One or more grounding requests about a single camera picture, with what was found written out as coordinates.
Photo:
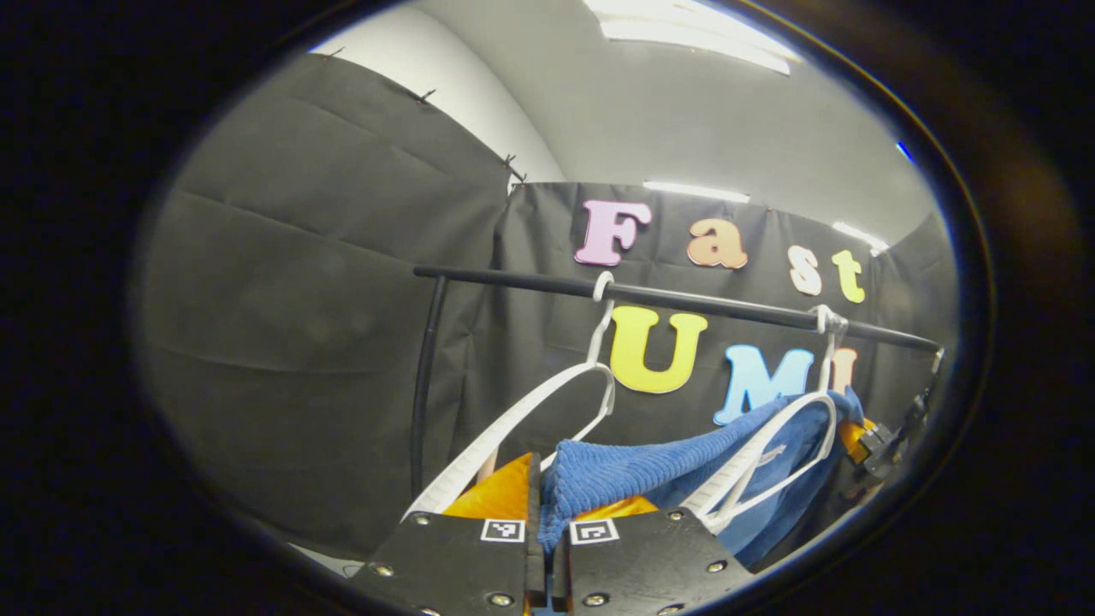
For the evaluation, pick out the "ceiling light panel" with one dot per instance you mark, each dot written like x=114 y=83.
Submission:
x=860 y=237
x=693 y=34
x=697 y=192

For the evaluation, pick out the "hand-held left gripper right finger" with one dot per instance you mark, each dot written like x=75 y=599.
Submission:
x=650 y=565

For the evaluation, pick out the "white plastic hanger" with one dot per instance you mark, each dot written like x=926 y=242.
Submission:
x=462 y=476
x=736 y=466

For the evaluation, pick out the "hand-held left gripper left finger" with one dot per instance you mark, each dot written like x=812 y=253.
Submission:
x=453 y=565

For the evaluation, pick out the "black metal clothes rack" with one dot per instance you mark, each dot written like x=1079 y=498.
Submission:
x=513 y=281

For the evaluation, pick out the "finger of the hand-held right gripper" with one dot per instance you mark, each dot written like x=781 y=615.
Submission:
x=877 y=449

